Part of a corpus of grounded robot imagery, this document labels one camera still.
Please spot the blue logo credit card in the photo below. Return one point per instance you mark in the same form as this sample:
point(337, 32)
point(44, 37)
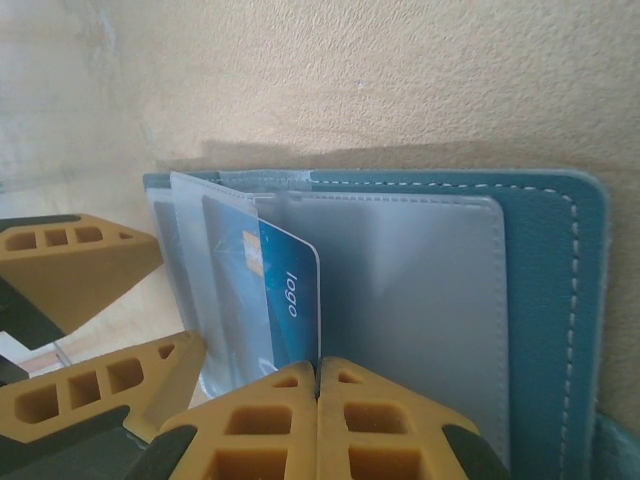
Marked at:
point(292, 290)

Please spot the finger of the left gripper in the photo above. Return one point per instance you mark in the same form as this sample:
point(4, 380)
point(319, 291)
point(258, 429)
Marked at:
point(100, 395)
point(75, 265)

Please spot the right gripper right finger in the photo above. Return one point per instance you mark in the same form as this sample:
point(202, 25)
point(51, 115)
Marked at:
point(380, 435)

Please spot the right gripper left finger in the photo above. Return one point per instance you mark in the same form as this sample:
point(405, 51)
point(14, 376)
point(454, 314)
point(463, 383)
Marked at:
point(260, 430)

